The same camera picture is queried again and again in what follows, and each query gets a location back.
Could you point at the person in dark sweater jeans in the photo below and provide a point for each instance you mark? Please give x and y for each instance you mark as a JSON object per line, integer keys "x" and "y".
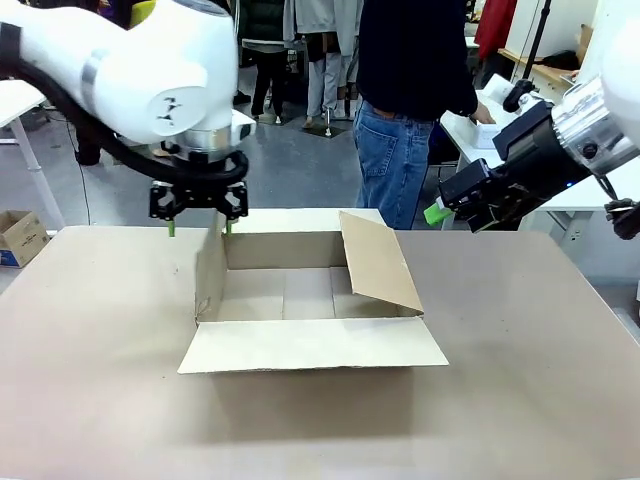
{"x": 410, "y": 60}

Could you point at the white gift box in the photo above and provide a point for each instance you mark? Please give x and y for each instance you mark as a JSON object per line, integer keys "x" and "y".
{"x": 486, "y": 135}

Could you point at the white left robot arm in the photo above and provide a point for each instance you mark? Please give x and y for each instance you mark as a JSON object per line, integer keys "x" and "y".
{"x": 125, "y": 75}

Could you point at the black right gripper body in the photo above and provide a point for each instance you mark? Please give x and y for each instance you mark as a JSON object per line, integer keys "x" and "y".
{"x": 545, "y": 170}

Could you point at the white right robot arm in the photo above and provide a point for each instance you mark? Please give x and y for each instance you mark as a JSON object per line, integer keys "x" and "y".
{"x": 620, "y": 75}

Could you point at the black bag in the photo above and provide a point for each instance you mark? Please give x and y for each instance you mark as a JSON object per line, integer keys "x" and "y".
{"x": 562, "y": 60}

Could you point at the wooden top desk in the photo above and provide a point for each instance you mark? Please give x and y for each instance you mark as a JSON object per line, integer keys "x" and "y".
{"x": 545, "y": 70}

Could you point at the person's right forearm dark sleeve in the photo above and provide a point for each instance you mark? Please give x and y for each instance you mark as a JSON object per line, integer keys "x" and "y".
{"x": 465, "y": 95}

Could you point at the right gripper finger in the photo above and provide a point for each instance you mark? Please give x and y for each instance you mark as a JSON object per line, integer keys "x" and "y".
{"x": 465, "y": 187}
{"x": 492, "y": 215}

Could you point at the white curved side table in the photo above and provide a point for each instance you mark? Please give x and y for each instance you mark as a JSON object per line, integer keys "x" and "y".
{"x": 465, "y": 145}

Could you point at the large brown cardboard box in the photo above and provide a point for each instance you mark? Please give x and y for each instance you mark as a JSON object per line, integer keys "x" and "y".
{"x": 310, "y": 345}

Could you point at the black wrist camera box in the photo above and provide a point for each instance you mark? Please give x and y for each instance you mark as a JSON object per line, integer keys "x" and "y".
{"x": 525, "y": 132}

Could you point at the red hanging garment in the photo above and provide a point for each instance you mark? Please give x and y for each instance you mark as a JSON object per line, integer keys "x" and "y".
{"x": 495, "y": 25}

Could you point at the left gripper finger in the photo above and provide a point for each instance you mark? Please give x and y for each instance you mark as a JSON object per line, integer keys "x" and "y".
{"x": 236, "y": 200}
{"x": 162, "y": 200}

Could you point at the person's right hand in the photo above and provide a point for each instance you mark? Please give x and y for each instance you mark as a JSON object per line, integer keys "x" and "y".
{"x": 483, "y": 116}

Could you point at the bystander in grey hoodie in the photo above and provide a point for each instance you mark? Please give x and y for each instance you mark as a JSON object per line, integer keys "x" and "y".
{"x": 320, "y": 50}

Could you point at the white desk with white leg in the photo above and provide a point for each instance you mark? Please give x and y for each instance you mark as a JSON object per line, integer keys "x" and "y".
{"x": 20, "y": 100}

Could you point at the black tripod stand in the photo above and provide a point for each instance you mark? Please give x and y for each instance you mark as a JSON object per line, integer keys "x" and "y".
{"x": 537, "y": 40}

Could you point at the bystander in black trousers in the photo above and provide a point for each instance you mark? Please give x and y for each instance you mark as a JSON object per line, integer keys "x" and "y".
{"x": 265, "y": 60}

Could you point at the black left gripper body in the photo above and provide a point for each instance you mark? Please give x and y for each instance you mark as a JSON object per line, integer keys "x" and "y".
{"x": 200, "y": 196}

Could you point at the small cardboard box blue print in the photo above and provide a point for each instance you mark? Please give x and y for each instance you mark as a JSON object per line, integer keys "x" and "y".
{"x": 20, "y": 237}

